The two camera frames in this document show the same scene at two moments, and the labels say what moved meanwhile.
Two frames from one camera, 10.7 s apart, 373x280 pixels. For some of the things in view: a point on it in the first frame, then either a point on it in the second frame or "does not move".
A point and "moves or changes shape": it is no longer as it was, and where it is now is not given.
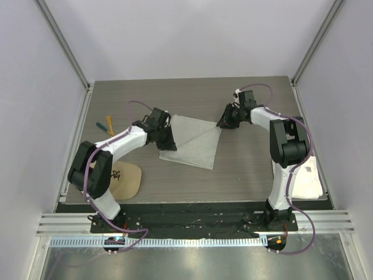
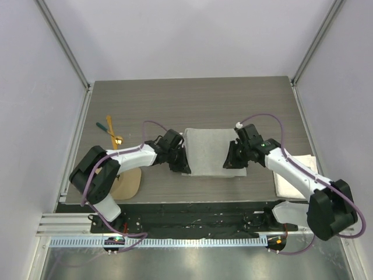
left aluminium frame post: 48,17 does not move
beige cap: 125,179 does not move
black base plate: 192,220 does not move
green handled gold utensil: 104,128 does not move
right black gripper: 225,122 to 232,162
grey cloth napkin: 196,142 moves or changes shape
